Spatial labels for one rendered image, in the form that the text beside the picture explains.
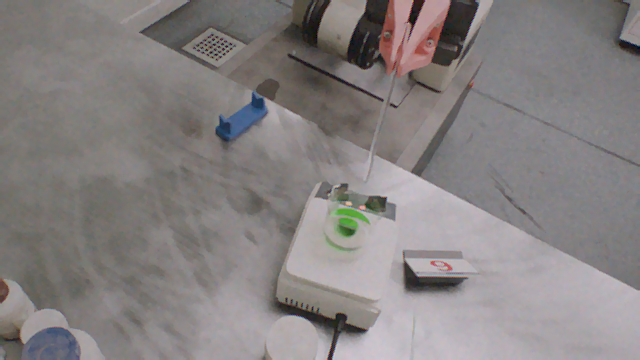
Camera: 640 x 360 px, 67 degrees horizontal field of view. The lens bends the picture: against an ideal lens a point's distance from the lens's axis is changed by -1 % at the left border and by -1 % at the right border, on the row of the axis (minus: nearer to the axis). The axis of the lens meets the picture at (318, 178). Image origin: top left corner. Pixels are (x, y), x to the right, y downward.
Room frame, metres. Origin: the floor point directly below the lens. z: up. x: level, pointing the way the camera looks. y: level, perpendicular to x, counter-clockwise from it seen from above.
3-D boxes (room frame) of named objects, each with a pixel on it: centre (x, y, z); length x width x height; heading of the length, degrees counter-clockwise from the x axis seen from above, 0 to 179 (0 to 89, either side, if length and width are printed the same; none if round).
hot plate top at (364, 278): (0.33, -0.05, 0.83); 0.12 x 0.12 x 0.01; 83
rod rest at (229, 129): (0.59, 0.15, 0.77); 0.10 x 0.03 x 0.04; 151
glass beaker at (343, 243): (0.33, -0.05, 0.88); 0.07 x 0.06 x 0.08; 88
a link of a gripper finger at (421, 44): (0.38, -0.04, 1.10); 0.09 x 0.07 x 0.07; 169
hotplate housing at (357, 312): (0.35, -0.05, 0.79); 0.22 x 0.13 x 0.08; 173
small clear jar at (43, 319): (0.17, 0.27, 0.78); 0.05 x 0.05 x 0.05
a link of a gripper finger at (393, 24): (0.38, -0.06, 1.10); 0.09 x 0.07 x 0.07; 169
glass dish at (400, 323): (0.28, -0.15, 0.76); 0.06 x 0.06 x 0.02
